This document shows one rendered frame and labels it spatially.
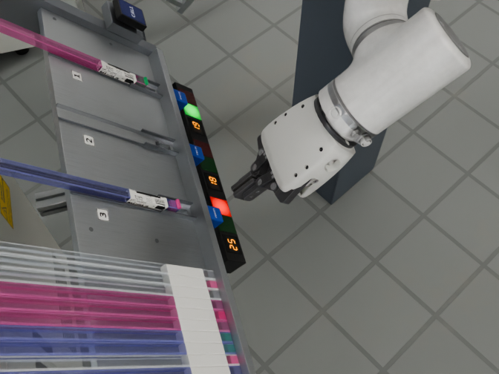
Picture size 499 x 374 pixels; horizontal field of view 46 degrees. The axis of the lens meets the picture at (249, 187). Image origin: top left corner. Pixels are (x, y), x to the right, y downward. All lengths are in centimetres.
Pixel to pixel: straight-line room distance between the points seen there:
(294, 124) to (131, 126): 24
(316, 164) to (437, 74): 17
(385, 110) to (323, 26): 57
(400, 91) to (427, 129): 119
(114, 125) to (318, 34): 57
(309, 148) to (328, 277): 88
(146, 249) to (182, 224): 9
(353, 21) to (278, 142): 17
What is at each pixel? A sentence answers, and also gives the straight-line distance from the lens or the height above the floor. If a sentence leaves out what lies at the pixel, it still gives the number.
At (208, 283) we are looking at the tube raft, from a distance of 75.
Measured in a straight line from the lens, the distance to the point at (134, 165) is 79.
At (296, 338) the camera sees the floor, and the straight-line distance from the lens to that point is 150.
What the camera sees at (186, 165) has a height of 73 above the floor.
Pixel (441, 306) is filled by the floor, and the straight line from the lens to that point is 160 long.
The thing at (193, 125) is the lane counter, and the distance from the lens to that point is 97.
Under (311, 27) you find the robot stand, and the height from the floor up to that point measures 56.
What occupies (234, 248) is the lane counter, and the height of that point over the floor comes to 65.
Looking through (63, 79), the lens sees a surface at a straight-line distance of 82.
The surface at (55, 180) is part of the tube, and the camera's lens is 68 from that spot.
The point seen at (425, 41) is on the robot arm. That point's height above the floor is 98.
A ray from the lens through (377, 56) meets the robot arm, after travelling 68.
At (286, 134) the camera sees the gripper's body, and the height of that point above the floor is 84.
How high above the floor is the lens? 144
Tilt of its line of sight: 60 degrees down
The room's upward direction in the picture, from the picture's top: straight up
